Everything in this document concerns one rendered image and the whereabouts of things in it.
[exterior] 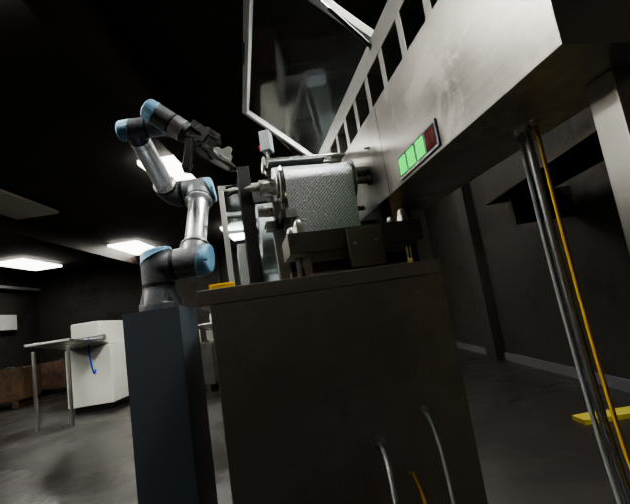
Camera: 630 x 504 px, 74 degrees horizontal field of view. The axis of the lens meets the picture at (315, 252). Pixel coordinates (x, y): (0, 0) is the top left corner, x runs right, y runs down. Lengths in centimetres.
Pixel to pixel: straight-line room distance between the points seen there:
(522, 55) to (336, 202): 77
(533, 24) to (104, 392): 608
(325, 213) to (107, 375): 520
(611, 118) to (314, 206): 85
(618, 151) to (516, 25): 28
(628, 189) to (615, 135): 10
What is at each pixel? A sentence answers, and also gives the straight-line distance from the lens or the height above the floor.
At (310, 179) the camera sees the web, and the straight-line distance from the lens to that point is 143.
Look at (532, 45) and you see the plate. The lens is 84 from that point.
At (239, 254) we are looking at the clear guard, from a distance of 240.
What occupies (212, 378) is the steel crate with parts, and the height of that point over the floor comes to 17.
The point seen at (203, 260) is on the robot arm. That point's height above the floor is 105.
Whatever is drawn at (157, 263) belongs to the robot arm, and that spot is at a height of 107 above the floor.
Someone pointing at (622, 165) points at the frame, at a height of 97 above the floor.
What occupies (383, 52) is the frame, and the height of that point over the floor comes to 156.
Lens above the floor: 80
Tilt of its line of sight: 8 degrees up
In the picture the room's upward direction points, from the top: 9 degrees counter-clockwise
